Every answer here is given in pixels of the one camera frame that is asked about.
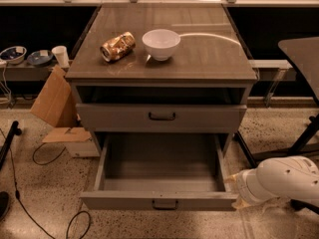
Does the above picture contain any white foam cup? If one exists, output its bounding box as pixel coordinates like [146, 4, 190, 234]
[52, 46, 70, 69]

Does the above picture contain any grey drawer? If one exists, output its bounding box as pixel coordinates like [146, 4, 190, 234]
[76, 104, 246, 133]
[81, 133, 237, 211]

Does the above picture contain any grey drawer cabinet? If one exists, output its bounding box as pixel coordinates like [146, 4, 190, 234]
[67, 2, 257, 148]

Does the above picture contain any grey wall shelf rail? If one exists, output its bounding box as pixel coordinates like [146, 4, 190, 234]
[0, 61, 58, 82]

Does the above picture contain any black stand leg left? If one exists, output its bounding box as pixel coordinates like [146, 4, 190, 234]
[0, 120, 22, 169]

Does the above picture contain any black floor cable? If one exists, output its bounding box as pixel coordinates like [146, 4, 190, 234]
[0, 126, 93, 239]

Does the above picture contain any black metal floor bar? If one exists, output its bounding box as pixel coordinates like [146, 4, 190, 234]
[234, 131, 257, 168]

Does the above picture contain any grey top drawer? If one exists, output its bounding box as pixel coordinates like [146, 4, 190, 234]
[76, 104, 246, 133]

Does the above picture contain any dark grey side table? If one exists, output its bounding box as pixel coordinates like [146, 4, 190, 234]
[278, 37, 319, 103]

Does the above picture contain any brown cardboard box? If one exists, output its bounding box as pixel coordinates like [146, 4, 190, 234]
[31, 65, 100, 157]

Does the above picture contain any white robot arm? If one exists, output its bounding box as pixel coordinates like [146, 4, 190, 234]
[223, 156, 319, 209]

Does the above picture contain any white bowl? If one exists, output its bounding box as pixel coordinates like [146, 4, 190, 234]
[142, 29, 180, 61]

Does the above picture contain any crushed golden soda can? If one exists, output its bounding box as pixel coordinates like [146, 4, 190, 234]
[100, 32, 136, 62]

